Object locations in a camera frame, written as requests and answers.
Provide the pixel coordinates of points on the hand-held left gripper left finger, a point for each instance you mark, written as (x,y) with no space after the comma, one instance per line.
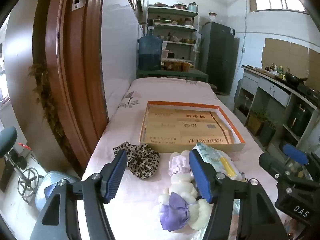
(116,175)

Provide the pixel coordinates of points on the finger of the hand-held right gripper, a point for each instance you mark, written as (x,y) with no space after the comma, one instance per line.
(272,163)
(295,153)

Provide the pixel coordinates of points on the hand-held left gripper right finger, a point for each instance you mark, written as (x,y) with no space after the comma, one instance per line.
(200,172)

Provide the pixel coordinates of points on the green floral tissue pack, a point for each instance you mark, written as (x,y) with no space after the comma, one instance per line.
(210,152)

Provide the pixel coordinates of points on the white teddy bear purple bows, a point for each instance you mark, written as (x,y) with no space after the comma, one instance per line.
(180,182)

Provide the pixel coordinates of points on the clear packet with yellow stripe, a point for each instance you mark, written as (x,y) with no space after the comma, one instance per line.
(228,166)

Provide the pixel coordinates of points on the leopard print scrunchie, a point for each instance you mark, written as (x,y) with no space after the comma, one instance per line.
(143,162)

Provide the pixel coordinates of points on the orange-rimmed cardboard box tray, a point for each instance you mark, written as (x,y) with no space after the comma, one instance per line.
(187,130)

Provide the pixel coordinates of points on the potted plant dark pot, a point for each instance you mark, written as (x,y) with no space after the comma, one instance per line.
(268,133)

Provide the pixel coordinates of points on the dark green cooker pot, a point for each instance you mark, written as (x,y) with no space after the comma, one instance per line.
(298,120)

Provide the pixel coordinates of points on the potted plant yellow pot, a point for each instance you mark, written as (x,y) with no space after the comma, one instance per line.
(256,125)

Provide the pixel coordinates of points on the black gas stove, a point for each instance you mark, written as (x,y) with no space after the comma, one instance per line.
(308,91)

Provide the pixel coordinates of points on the grey kitchen counter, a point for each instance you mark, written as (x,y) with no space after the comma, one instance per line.
(270,87)

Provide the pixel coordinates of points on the black wok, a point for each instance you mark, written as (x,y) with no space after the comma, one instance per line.
(293,78)

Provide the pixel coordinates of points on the group of condiment bottles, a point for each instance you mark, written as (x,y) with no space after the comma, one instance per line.
(277,70)

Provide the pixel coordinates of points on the green low table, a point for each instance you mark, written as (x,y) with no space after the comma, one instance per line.
(195,74)

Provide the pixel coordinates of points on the brown wooden door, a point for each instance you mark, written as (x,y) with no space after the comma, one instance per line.
(72,80)

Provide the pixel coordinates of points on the row of amber jars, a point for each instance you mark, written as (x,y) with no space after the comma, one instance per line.
(177,65)

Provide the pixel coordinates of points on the teal padded seat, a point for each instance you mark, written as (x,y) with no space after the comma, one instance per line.
(7,140)

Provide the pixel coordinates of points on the dark grey refrigerator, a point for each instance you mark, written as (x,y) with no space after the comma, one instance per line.
(217,55)

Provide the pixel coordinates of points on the blue water jug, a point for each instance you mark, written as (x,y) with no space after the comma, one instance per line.
(150,52)

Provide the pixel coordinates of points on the glass jar with lid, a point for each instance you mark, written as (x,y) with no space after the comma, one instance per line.
(212,17)

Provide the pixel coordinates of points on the green metal shelf rack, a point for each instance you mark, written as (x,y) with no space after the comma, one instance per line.
(172,12)

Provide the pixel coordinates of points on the red cooking pot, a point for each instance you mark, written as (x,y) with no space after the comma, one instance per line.
(179,5)

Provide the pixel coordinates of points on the cardboard wall panels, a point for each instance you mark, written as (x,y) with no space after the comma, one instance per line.
(282,52)

